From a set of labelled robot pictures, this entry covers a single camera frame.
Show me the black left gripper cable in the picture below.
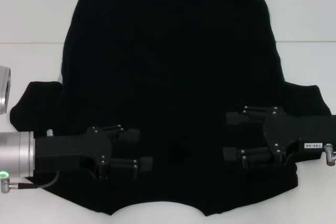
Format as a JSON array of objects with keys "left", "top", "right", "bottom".
[{"left": 9, "top": 170, "right": 60, "bottom": 190}]

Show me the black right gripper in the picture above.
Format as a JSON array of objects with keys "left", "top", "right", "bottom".
[{"left": 223, "top": 105, "right": 336, "bottom": 169}]

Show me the black t-shirt with FREE print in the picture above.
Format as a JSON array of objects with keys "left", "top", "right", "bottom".
[{"left": 9, "top": 0, "right": 332, "bottom": 204}]

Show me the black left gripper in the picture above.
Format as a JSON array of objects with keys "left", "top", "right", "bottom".
[{"left": 35, "top": 124, "right": 154, "bottom": 180}]

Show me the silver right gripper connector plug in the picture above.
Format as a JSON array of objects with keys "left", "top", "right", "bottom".
[{"left": 324, "top": 144, "right": 336, "bottom": 167}]

